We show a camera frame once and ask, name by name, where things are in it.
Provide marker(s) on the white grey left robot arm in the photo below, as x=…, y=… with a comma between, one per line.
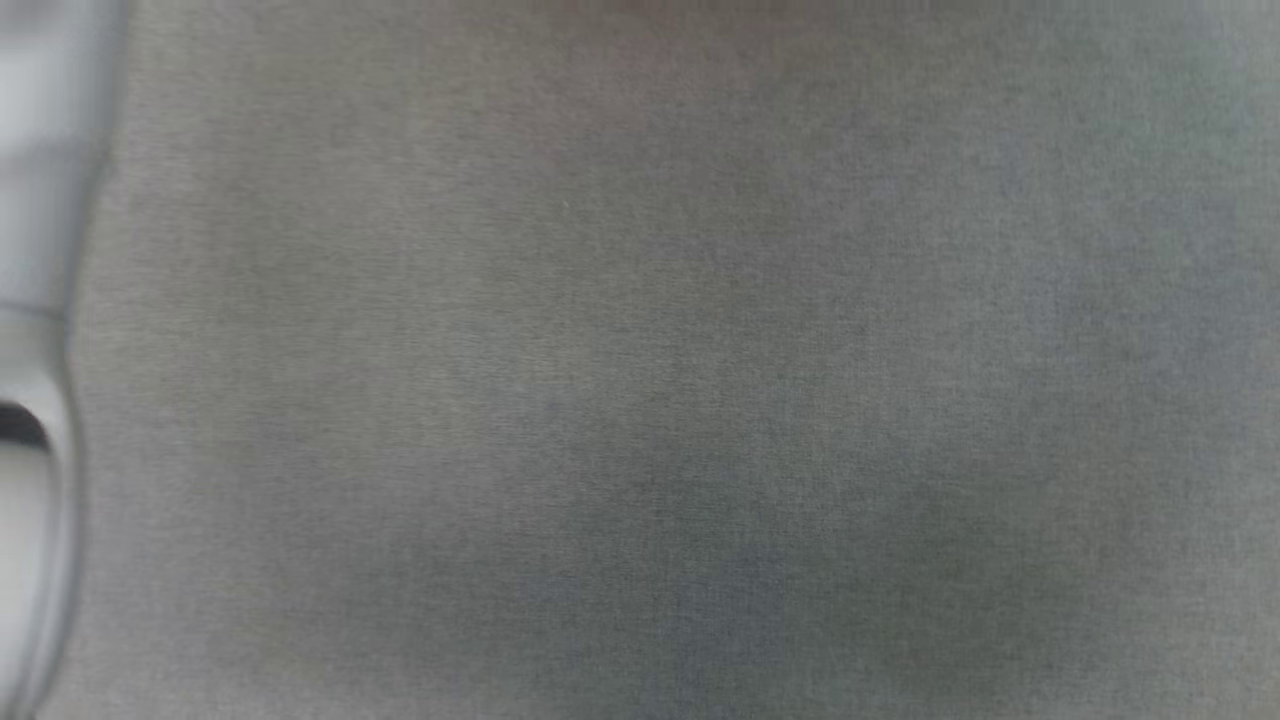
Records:
x=35, y=200

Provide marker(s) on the grey fabric sofa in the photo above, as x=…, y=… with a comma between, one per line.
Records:
x=700, y=380

